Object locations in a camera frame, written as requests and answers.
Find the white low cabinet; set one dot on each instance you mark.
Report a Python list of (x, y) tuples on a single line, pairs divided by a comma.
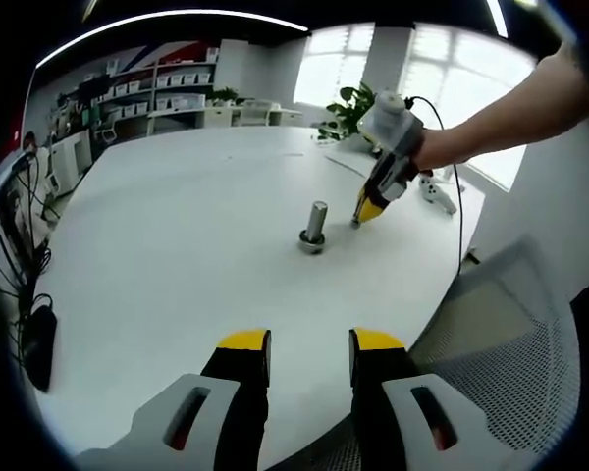
[(71, 157)]

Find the white office desk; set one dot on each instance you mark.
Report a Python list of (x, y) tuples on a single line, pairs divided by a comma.
[(176, 114), (284, 114)]

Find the ceiling light strip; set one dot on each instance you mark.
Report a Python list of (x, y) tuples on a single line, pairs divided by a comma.
[(498, 18), (176, 18)]

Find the grey mesh office chair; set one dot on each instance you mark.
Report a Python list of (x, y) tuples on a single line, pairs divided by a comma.
[(510, 343)]

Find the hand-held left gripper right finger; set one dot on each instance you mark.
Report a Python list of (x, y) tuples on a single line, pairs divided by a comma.
[(378, 387)]

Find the rows of white storage bins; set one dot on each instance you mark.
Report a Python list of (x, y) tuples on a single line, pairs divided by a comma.
[(186, 78)]

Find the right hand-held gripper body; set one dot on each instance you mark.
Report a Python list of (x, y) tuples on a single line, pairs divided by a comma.
[(392, 130)]

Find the person's right hand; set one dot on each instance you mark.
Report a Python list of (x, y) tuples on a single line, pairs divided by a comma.
[(439, 149)]

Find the white side desk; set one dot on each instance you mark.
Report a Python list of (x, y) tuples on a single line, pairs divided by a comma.
[(2, 172)]

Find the window with white blinds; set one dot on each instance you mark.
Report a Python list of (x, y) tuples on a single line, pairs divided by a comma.
[(471, 73), (334, 64)]

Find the black pouch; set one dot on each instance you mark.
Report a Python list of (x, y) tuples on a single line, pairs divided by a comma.
[(39, 348)]

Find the green plant in white pot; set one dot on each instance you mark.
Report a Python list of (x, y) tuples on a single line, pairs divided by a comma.
[(348, 108)]

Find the white shelving unit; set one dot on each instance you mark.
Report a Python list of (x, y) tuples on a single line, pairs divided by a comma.
[(154, 88)]

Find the leafy background plant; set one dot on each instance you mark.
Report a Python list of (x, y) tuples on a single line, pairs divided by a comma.
[(224, 95)]

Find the black monitor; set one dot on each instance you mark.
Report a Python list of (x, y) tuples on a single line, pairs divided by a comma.
[(94, 89)]

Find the white handheld controller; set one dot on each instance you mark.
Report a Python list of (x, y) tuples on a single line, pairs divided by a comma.
[(437, 193)]

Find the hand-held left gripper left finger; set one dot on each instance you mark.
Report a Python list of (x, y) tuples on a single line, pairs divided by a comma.
[(235, 378)]

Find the large threaded steel stud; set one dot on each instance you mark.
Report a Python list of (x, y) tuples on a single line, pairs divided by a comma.
[(317, 216)]

